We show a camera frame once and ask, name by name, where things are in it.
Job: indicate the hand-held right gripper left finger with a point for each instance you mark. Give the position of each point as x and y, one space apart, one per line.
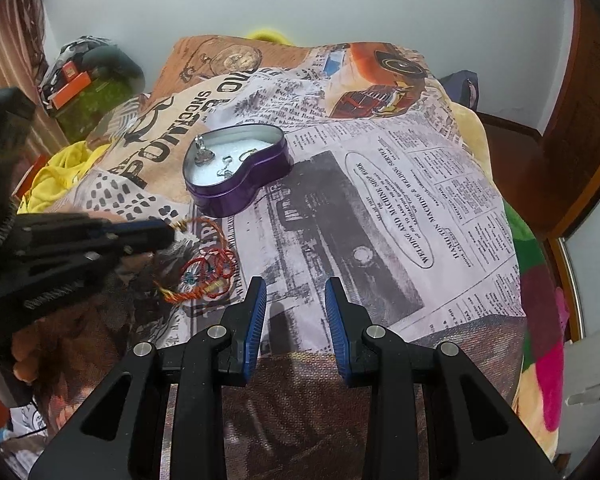
257 320

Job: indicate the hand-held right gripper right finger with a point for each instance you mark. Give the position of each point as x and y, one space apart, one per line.
336 320

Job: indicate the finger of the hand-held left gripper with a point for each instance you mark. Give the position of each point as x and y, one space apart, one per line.
135 249
130 227

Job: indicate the silver pendant earring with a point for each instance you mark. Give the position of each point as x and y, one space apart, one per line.
202 152

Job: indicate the silver hook earring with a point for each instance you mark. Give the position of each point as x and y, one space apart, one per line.
226 166

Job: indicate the purple heart-shaped tin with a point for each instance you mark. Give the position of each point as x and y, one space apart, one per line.
240 195

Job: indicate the yellow cloth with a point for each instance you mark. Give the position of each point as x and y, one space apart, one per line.
60 175

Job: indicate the striped patchwork cloth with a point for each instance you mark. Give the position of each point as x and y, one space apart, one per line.
120 120

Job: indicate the green patterned cloth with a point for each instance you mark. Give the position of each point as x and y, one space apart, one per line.
95 107

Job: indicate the newspaper-print blanket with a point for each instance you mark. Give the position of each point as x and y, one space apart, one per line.
380 185

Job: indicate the orange box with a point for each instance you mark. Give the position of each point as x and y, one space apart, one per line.
70 91

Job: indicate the dark grey cushion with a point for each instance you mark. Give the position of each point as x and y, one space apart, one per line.
115 62

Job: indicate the small red box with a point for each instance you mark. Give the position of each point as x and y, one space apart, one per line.
70 71

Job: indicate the pile of black-white clothes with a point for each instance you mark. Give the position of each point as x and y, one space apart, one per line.
72 50

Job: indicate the brown striped curtain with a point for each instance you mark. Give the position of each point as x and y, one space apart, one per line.
10 60

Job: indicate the green and pink blanket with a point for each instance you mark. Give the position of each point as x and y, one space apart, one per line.
540 310

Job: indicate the beige fleece blanket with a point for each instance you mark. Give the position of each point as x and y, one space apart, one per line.
472 130

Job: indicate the dark blue bag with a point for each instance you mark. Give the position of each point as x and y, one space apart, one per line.
462 90

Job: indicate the brown wooden door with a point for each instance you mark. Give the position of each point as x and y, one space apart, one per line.
590 110

